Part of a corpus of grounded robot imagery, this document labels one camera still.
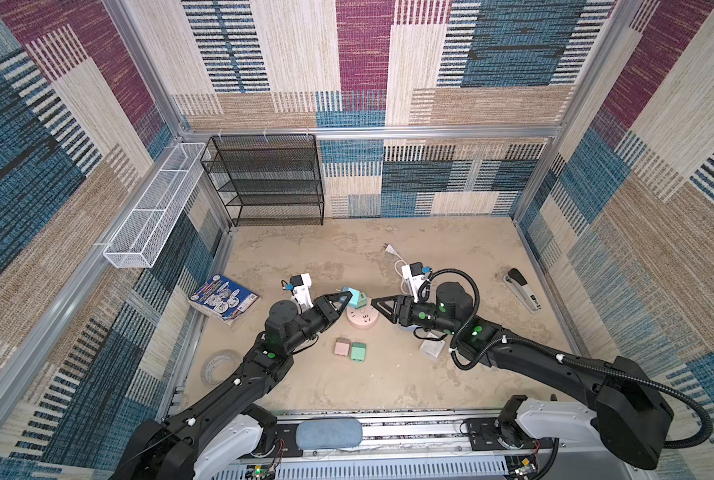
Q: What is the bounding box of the white wire mesh basket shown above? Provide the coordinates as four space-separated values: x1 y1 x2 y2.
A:
103 143 206 269

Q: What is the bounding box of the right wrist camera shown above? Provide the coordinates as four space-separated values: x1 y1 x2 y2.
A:
400 262 432 303

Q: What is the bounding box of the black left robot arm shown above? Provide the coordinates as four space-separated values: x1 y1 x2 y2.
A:
111 291 352 479

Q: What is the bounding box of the blue illustrated box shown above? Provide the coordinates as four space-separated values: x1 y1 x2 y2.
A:
189 274 259 324

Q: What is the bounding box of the blue-grey cushion pad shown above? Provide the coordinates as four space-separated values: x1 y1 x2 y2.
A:
295 417 363 451

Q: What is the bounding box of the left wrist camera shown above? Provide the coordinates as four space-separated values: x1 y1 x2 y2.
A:
281 273 313 312

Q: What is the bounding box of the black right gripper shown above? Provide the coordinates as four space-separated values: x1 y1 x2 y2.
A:
371 293 458 336

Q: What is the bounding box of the white square adapter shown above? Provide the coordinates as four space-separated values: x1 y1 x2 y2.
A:
420 340 446 359

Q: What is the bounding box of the pink round power strip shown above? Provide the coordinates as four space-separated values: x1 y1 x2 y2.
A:
346 305 379 330

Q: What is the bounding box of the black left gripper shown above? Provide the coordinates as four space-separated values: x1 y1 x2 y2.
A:
282 291 349 357

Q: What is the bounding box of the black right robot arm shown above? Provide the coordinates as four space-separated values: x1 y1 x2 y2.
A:
371 282 714 470

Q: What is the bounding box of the grey tape roll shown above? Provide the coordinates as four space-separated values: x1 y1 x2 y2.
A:
201 350 242 387

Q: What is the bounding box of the black and grey stapler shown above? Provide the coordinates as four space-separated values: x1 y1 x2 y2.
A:
504 268 542 313

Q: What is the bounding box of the pink plug adapter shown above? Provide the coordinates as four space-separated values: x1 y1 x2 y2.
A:
333 338 352 357

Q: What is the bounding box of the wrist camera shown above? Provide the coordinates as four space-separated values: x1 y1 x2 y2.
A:
400 262 432 303
281 273 313 312

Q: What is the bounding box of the white power strip cable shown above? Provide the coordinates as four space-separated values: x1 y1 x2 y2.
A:
384 242 418 283

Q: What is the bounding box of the black wire mesh shelf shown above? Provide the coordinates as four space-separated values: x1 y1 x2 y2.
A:
202 134 325 227

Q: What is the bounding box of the mint green plug adapter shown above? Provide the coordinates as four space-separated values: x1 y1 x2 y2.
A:
342 287 368 309

